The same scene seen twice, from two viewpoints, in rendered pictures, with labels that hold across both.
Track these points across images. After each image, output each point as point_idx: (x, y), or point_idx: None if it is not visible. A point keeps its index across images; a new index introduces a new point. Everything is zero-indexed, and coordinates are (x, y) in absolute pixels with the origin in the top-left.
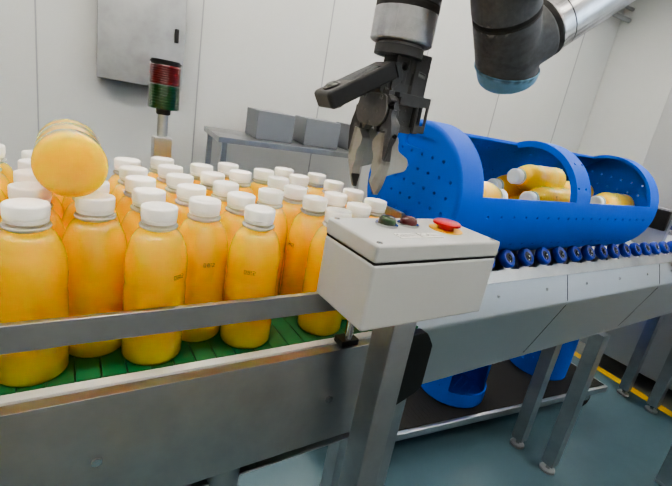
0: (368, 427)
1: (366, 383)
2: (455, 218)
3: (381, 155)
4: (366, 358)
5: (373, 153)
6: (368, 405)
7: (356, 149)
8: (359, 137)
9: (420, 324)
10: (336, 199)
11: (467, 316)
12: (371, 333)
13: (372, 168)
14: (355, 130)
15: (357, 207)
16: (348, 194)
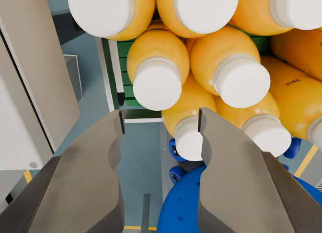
0: (64, 9)
1: (63, 11)
2: (157, 222)
3: (59, 165)
4: (62, 13)
5: (106, 163)
6: (63, 10)
7: (213, 157)
8: (221, 200)
9: (159, 124)
10: (223, 74)
11: (161, 166)
12: (113, 51)
13: (107, 132)
14: (277, 227)
15: (138, 75)
16: (261, 126)
